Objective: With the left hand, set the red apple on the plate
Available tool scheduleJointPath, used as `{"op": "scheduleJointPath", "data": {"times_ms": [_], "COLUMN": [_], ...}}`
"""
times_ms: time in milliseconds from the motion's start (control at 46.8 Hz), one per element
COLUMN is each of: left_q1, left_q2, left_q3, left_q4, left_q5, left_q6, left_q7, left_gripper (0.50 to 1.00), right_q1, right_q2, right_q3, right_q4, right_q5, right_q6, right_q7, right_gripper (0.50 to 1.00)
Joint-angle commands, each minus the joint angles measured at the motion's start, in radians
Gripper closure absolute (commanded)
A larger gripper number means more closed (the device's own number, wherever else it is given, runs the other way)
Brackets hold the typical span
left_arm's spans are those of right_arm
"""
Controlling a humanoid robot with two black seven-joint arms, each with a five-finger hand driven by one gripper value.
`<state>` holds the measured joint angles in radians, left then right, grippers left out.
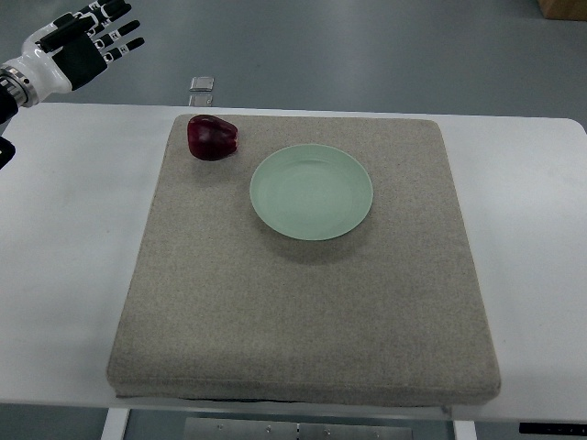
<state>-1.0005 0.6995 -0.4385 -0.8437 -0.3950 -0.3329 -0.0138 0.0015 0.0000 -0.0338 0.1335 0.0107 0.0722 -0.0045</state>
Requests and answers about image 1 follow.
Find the metal floor plate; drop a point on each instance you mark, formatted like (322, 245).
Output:
(202, 84)
(200, 100)

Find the upper metal floor plate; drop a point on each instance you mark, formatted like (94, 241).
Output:
(202, 84)

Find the lower metal floor plate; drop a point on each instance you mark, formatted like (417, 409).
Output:
(200, 100)

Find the white table leg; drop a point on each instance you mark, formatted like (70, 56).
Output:
(464, 430)
(115, 425)

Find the black table control panel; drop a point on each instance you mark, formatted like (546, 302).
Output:
(570, 429)

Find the metal table base plate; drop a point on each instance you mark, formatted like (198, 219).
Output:
(208, 428)

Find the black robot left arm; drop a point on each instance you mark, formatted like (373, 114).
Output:
(11, 100)

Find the white left table leg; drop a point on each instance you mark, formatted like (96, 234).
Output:
(115, 425)

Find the black white robot left hand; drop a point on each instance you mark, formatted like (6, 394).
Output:
(71, 51)

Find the light green plate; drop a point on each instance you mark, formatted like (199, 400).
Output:
(311, 192)

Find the white right table leg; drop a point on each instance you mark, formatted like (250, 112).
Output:
(464, 430)

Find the beige fabric cushion mat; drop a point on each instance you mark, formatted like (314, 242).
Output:
(222, 307)

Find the cardboard box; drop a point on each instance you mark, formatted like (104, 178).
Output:
(573, 10)

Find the dark red apple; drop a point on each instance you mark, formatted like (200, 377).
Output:
(211, 138)

